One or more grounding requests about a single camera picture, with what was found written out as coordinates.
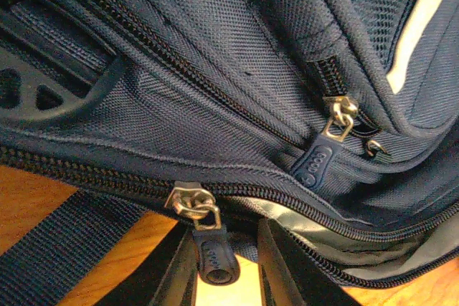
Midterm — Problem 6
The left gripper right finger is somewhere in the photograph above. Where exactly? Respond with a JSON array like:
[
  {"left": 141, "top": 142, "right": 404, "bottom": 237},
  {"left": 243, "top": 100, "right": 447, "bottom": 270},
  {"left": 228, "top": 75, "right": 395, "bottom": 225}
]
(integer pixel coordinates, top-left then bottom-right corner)
[{"left": 257, "top": 219, "right": 359, "bottom": 305}]

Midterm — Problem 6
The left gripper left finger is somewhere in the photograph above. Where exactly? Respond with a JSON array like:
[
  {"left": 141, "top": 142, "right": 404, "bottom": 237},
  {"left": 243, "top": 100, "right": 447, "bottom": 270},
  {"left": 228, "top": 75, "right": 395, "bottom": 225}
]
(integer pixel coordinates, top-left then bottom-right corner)
[{"left": 96, "top": 224, "right": 197, "bottom": 306}]

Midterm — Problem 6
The navy blue backpack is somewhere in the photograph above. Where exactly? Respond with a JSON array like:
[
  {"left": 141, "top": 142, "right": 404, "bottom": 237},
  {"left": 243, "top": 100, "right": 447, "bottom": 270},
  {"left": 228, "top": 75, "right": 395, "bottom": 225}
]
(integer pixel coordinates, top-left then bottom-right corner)
[{"left": 1, "top": 0, "right": 458, "bottom": 305}]

